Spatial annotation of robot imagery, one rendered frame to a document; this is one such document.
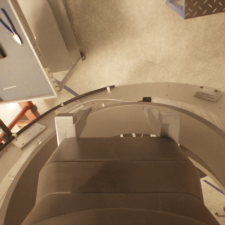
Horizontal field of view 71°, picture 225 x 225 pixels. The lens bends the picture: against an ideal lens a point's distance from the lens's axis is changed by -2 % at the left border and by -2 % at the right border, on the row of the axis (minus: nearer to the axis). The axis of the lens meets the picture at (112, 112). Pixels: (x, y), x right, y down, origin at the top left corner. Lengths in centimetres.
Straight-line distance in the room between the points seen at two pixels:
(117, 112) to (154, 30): 84
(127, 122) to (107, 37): 84
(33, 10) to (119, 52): 72
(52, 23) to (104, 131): 80
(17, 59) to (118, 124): 66
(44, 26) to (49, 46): 13
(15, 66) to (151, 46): 104
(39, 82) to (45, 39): 40
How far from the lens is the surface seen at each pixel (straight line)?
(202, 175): 208
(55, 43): 131
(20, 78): 110
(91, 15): 149
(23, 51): 100
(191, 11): 88
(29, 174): 79
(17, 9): 93
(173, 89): 100
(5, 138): 156
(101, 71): 162
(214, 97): 91
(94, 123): 89
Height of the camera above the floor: 144
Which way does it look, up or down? 50 degrees down
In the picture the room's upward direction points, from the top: 169 degrees counter-clockwise
